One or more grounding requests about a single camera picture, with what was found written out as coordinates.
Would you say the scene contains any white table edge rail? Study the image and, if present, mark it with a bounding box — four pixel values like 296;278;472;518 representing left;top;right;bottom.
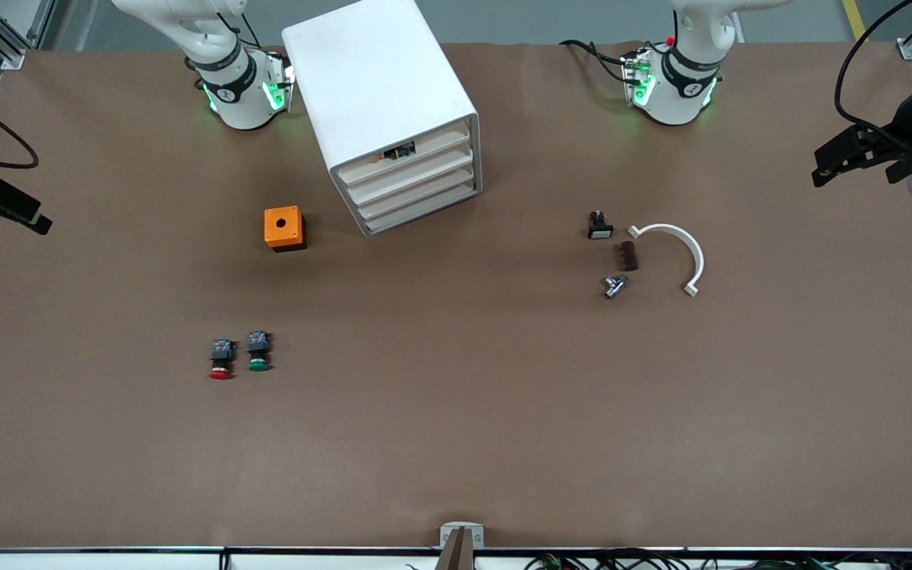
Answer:
0;546;912;570

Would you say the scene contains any cable bundle under table edge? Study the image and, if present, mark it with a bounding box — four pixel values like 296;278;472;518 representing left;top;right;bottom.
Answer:
526;552;912;570

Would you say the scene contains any red push button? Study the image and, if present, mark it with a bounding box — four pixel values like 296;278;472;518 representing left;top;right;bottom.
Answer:
209;339;236;381

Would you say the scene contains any brown table mat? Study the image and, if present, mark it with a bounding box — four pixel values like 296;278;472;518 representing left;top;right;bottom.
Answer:
0;41;912;550

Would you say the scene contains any white curved plastic arc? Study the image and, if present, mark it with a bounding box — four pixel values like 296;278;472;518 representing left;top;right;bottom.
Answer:
628;223;705;298

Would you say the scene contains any white drawer cabinet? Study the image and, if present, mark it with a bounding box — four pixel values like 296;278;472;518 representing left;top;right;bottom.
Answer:
281;0;484;238

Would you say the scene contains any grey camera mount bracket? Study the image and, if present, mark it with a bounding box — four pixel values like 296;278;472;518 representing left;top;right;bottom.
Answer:
439;522;485;570

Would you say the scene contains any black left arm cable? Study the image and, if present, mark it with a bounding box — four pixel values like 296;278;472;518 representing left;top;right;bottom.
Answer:
834;0;912;153

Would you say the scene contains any green push button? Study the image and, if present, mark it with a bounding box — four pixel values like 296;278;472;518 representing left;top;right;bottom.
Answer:
246;331;272;372

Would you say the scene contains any white plastic drawer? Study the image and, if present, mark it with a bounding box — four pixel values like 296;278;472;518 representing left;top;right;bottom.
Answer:
348;150;475;205
337;127;473;187
356;168;477;221
363;184;481;235

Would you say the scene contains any orange button box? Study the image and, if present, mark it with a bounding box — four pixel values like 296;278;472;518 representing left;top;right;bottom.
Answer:
264;206;307;253

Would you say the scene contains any black base cable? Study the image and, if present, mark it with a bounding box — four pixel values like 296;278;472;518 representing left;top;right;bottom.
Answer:
559;39;633;85

